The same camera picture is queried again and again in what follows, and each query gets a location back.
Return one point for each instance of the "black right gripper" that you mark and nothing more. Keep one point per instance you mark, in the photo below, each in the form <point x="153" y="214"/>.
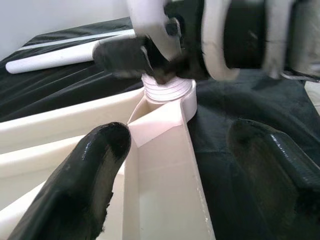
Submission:
<point x="192" y="50"/>

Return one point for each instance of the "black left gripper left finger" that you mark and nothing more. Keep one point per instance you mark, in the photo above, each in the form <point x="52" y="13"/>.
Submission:
<point x="75" y="187"/>

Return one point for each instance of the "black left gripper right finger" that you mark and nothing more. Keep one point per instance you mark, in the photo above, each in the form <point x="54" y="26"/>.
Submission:
<point x="275" y="180"/>

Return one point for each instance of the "white plastic table leg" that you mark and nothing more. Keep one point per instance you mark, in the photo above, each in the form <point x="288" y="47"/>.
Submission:
<point x="50" y="58"/>
<point x="150" y="25"/>

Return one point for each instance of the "white plastic table top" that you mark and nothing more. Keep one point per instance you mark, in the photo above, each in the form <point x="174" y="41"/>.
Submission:
<point x="162" y="175"/>

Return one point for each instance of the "white fabric strip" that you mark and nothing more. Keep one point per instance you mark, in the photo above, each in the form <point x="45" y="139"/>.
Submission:
<point x="75" y="40"/>

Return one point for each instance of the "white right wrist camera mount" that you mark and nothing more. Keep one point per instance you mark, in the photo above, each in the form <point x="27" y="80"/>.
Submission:
<point x="215" y="50"/>

